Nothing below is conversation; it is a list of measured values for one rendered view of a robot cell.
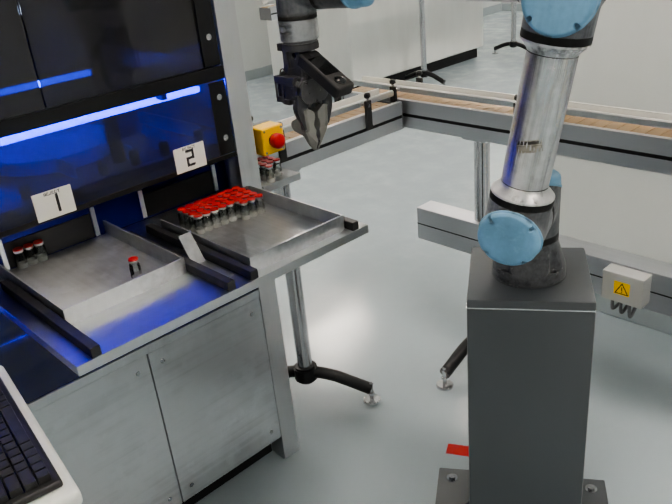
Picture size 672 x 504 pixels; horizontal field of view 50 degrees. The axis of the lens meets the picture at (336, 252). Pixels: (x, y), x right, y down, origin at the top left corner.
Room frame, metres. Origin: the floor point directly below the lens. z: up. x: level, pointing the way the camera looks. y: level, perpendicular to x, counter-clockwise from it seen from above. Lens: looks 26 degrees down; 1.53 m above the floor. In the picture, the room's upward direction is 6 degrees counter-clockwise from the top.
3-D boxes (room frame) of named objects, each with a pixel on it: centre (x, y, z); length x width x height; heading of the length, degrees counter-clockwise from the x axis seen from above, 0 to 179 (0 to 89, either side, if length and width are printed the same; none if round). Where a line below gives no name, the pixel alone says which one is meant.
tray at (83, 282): (1.36, 0.52, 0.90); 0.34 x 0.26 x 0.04; 42
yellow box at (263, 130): (1.84, 0.15, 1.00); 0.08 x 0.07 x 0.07; 42
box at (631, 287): (1.74, -0.80, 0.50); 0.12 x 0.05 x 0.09; 42
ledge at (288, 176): (1.88, 0.17, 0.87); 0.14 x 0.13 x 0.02; 42
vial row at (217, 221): (1.57, 0.24, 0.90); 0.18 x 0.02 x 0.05; 131
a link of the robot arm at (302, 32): (1.42, 0.03, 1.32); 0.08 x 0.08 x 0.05
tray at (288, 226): (1.50, 0.19, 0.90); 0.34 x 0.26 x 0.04; 41
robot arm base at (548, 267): (1.35, -0.40, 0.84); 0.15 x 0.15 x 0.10
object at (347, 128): (2.14, 0.03, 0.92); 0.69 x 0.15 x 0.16; 132
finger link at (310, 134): (1.42, 0.04, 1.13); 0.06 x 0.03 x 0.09; 41
